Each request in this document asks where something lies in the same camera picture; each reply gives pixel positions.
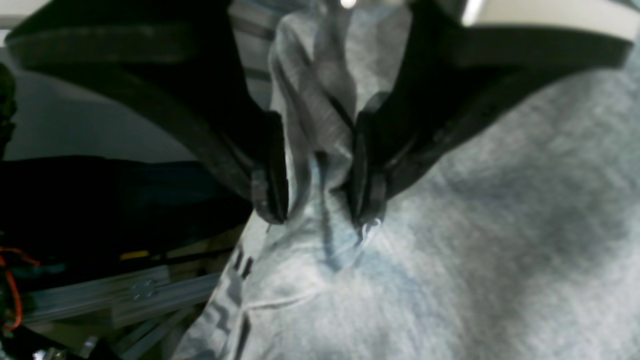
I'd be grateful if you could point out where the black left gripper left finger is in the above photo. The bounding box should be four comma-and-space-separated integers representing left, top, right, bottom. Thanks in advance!
6, 0, 289, 224

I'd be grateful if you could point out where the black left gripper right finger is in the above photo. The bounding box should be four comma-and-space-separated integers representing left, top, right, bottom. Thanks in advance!
347, 0, 634, 227

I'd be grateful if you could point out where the grey T-shirt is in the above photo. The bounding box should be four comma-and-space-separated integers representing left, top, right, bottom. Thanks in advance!
173, 0, 640, 360

